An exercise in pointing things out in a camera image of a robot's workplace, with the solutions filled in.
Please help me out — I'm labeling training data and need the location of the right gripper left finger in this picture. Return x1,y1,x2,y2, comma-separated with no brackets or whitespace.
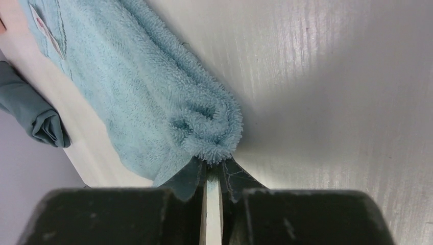
18,157,206,244

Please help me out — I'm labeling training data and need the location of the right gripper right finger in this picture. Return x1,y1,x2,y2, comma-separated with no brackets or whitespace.
218,159,394,244

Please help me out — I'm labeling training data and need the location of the light blue towel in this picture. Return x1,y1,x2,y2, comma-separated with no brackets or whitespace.
20,1,243,185

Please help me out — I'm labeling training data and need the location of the grey-blue towel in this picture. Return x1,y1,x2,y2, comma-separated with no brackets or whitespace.
1,61,71,148

